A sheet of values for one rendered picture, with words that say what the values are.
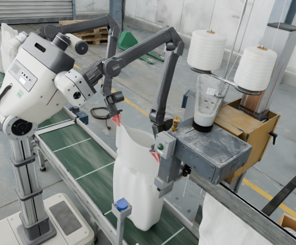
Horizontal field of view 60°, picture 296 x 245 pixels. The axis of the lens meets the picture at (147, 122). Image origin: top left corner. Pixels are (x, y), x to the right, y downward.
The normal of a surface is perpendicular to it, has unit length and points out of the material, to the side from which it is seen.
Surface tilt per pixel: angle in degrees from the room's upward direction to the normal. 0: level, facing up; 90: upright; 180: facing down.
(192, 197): 0
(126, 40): 75
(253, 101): 90
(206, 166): 90
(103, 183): 0
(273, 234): 90
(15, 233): 0
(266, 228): 90
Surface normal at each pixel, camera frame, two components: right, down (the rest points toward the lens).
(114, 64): 0.55, 0.27
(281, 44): -0.75, 0.29
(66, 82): -0.28, -0.59
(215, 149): 0.11, -0.84
